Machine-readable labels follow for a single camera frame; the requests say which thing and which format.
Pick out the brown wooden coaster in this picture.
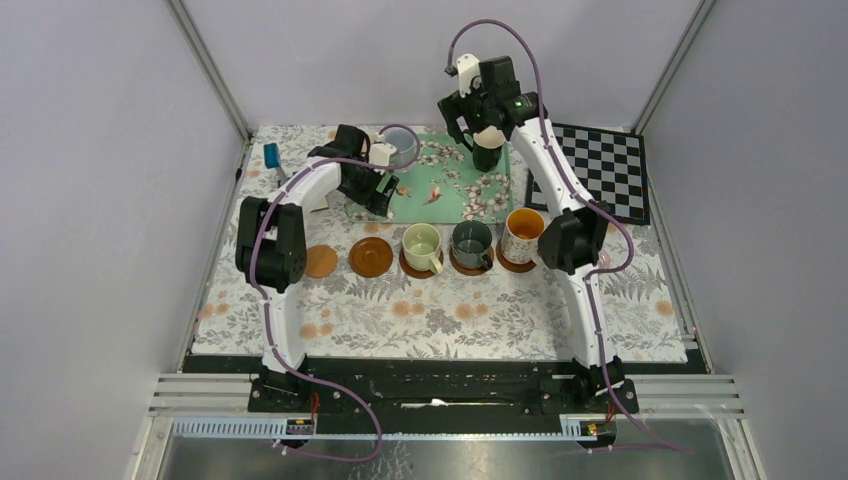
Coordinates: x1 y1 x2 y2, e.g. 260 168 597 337
348 237 394 278
450 247 494 276
399 249 444 279
495 242 536 274

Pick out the pink mug purple inside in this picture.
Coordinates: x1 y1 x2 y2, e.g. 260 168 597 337
597 249 612 269

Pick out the small light wooden coaster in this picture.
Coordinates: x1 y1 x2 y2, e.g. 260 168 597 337
305 245 338 279

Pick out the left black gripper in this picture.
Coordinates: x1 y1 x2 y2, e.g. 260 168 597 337
338 156 397 215

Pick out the green serving tray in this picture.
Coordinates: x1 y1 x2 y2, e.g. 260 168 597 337
344 133 514 224

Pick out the patterned mug orange inside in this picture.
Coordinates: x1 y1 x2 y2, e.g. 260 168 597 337
500 208 546 265

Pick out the black white chessboard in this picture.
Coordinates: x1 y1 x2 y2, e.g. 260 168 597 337
552 123 651 226

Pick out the light wooden block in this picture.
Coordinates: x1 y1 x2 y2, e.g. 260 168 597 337
311 198 329 212

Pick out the purple cable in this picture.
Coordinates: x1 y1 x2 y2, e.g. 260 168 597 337
248 123 423 463
443 19 694 458

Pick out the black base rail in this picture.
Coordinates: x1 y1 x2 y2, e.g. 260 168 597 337
181 354 709 439

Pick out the dark green mug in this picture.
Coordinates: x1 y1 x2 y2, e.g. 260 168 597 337
451 220 493 271

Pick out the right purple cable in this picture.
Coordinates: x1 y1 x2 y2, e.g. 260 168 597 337
443 19 694 458

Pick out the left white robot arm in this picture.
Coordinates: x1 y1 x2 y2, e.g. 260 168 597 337
235 125 398 411

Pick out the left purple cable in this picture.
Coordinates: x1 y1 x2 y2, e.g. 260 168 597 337
248 123 423 463

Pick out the blue block on stand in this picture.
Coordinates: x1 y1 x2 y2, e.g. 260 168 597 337
263 143 288 186

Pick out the floral tablecloth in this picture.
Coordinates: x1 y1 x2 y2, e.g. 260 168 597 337
190 126 687 364

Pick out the black mug white inside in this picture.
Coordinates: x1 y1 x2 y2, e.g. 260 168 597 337
472 126 506 172

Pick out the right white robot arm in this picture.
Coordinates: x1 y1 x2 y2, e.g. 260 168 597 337
438 54 625 412

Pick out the pale green mug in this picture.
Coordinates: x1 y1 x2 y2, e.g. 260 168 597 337
402 223 444 274

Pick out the light blue mug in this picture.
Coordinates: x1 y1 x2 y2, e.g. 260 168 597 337
383 128 418 173

